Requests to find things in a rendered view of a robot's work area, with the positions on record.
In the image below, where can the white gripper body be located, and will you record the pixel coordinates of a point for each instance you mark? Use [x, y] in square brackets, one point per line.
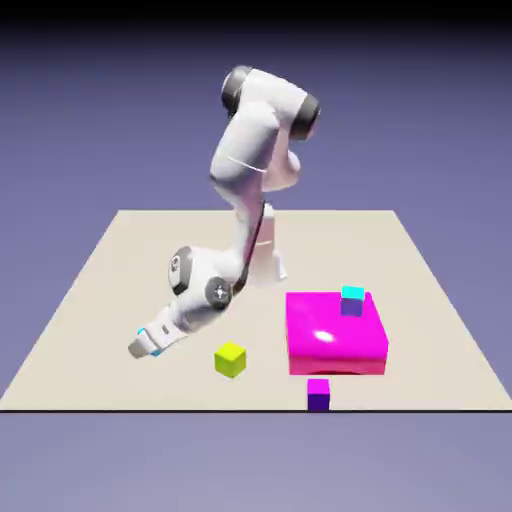
[140, 346]

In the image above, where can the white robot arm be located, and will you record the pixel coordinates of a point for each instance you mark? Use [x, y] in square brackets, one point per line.
[244, 144]

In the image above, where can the small yellow cube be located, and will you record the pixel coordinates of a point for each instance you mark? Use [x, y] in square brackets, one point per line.
[229, 360]

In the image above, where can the small magenta cube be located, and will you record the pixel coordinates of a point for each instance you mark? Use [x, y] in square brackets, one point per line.
[318, 394]

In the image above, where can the small cyan cube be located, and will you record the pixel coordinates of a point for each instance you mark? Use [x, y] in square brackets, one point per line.
[352, 300]

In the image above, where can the large magenta box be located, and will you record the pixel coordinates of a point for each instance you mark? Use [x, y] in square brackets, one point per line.
[320, 332]

